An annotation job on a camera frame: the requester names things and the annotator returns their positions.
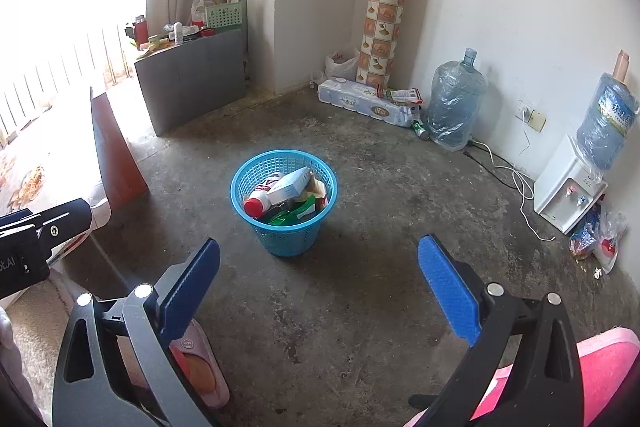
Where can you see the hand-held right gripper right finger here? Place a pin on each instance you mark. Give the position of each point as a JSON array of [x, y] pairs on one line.
[[447, 292]]

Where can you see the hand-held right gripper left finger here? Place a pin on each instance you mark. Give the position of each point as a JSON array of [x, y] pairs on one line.
[[192, 287]]

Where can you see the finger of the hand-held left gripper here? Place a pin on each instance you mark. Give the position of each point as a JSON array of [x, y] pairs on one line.
[[67, 222], [17, 221]]

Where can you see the blue plastic basket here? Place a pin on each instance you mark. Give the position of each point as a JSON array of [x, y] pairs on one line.
[[290, 237]]

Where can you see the white bottle with red cap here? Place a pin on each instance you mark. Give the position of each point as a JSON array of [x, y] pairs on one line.
[[262, 202]]

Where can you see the green and white snack bag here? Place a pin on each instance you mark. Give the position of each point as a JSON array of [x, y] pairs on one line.
[[295, 213]]

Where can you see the yellow snack packet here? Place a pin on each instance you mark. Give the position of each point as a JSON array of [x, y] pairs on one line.
[[318, 192]]

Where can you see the pink slipper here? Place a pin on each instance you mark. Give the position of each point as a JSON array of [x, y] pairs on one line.
[[200, 367]]

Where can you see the metal window railing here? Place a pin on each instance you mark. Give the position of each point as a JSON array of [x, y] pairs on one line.
[[60, 77]]

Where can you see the white water dispenser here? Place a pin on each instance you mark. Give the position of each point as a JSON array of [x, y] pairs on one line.
[[565, 187]]

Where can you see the green drink can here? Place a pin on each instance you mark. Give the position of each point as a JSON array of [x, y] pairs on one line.
[[421, 130]]

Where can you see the plastic bags of snacks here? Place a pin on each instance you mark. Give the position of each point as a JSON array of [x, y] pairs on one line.
[[602, 239]]

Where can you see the pink fleece cloth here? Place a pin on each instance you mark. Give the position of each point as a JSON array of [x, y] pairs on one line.
[[605, 372]]

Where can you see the empty water jug in plastic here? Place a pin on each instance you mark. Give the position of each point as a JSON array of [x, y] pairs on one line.
[[455, 107]]

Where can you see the grey cabinet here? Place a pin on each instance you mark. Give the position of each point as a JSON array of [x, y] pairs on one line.
[[192, 82]]

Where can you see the snack packets on floor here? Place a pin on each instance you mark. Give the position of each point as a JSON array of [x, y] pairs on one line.
[[405, 95]]

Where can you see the red thermos bottle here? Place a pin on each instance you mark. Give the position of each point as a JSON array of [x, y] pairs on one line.
[[140, 34]]

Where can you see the toilet paper pack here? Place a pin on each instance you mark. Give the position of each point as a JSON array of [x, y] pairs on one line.
[[365, 99]]

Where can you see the full blue water jug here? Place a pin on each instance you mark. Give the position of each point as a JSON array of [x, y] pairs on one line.
[[607, 122]]

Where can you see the white plastic bag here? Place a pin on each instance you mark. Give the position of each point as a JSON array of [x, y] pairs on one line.
[[342, 64]]

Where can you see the green storage basket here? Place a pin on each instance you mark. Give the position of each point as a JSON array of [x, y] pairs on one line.
[[225, 16]]

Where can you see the patterned rolled mat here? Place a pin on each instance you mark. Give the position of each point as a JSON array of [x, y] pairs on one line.
[[385, 22]]

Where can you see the beige tube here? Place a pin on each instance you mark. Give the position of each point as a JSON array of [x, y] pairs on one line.
[[621, 66]]

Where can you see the wall power socket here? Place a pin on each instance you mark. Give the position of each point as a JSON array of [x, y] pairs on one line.
[[532, 118]]

